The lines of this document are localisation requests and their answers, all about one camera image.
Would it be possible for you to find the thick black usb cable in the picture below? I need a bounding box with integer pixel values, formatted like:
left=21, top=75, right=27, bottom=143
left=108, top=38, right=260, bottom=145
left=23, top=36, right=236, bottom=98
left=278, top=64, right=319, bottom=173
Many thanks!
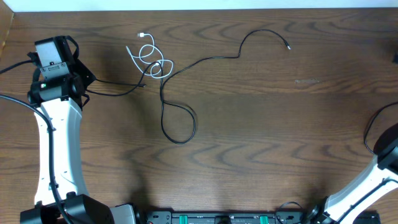
left=84, top=61, right=162, bottom=97

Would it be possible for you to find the white usb cable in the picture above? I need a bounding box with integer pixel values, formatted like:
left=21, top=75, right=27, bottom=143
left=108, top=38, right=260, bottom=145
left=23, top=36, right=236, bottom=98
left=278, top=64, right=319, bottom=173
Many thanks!
left=125, top=32, right=174, bottom=80

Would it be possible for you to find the thin black usb cable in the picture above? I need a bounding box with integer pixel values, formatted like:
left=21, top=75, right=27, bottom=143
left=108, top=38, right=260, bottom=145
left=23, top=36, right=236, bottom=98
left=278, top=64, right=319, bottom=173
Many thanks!
left=159, top=29, right=292, bottom=145

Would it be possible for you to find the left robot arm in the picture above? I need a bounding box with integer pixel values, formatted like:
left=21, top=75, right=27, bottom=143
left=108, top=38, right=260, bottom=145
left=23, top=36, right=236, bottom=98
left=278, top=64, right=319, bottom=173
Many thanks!
left=20, top=35, right=138, bottom=223

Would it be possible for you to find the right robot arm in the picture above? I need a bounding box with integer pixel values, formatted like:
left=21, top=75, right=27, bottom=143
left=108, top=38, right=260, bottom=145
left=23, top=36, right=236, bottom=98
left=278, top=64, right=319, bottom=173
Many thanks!
left=307, top=124, right=397, bottom=224

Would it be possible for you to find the cardboard panel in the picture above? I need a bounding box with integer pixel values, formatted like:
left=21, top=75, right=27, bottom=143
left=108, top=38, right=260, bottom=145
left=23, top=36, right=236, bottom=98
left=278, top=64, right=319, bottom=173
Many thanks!
left=0, top=0, right=14, bottom=55

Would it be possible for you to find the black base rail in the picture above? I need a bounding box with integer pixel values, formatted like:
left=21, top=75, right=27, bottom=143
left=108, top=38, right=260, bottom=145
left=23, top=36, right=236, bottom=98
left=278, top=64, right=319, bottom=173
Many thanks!
left=136, top=210, right=381, bottom=224

